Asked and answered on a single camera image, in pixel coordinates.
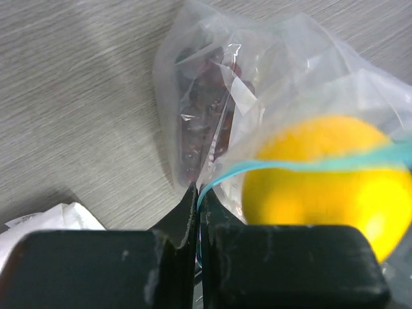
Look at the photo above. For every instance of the clear zip top bag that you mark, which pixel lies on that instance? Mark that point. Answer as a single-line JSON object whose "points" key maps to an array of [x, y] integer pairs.
{"points": [[293, 70]]}

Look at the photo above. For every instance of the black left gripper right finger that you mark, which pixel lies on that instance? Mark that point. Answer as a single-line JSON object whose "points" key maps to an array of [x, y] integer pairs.
{"points": [[285, 266]]}

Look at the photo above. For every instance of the purple fake grape bunch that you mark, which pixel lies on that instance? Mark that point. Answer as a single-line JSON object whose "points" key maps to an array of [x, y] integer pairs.
{"points": [[206, 107]]}

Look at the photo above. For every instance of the yellow fake pear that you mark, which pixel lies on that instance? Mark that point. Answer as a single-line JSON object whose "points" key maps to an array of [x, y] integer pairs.
{"points": [[377, 201]]}

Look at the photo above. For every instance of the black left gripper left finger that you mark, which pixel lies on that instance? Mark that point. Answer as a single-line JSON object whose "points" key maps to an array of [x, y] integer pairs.
{"points": [[151, 268]]}

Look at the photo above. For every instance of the white folded towel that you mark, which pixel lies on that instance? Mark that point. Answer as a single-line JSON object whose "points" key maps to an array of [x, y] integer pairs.
{"points": [[63, 216]]}

